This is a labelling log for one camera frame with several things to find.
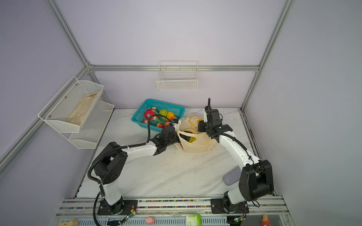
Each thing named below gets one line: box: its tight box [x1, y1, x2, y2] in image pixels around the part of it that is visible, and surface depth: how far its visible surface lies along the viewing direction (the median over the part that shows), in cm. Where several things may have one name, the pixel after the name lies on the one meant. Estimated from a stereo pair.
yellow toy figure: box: [58, 217, 79, 226], surface depth 69 cm
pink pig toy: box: [145, 216, 156, 225], surface depth 70 cm
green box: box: [185, 214, 202, 226], surface depth 70 cm
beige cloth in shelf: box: [65, 91, 100, 126], surface depth 81 cm
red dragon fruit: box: [144, 108, 159, 120], surface depth 109 cm
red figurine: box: [261, 213, 271, 226], surface depth 70 cm
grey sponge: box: [222, 165, 242, 186], surface depth 83 cm
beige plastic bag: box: [174, 113, 218, 154], surface depth 81 cm
